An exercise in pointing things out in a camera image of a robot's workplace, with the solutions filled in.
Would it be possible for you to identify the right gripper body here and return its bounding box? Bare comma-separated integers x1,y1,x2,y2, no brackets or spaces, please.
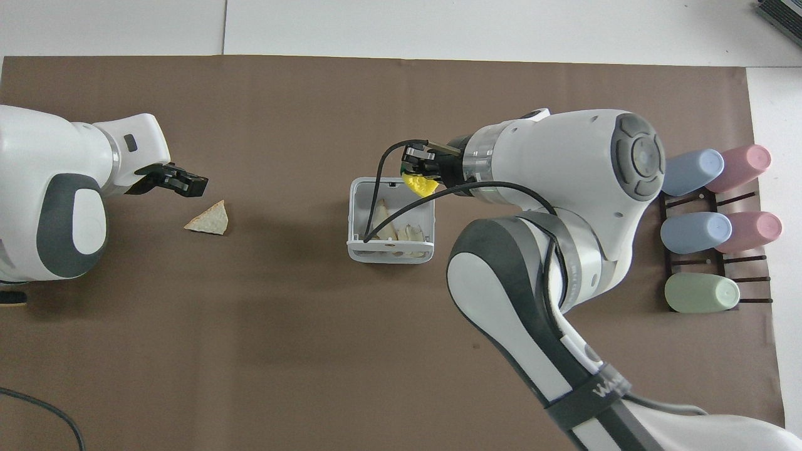
425,134,469,189

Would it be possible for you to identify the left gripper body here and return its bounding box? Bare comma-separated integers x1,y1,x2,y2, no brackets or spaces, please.
125,162,177,195

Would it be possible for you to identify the yellow trash piece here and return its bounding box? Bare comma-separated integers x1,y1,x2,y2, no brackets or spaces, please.
404,174,440,197

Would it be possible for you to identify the small white plastic bin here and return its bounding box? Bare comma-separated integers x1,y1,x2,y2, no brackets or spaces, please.
346,177,437,265

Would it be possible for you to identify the triangular beige bread piece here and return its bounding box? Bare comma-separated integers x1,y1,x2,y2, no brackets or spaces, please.
184,200,229,236

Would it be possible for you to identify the blue plastic cup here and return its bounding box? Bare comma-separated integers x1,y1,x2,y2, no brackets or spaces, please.
662,149,726,197
660,212,733,255

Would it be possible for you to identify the green plastic cup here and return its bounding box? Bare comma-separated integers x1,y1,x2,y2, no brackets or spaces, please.
664,273,741,314

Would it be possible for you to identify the pink plastic cup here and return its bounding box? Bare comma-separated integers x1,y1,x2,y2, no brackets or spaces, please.
707,145,773,194
716,211,783,254

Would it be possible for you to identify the black cup rack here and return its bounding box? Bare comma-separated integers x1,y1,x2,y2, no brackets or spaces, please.
657,188,775,308

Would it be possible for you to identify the dark grey ribbed object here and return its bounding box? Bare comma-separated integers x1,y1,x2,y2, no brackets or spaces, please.
754,0,802,31

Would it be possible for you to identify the black cable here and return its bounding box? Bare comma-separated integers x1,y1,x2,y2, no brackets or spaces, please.
0,387,86,451
362,140,568,328

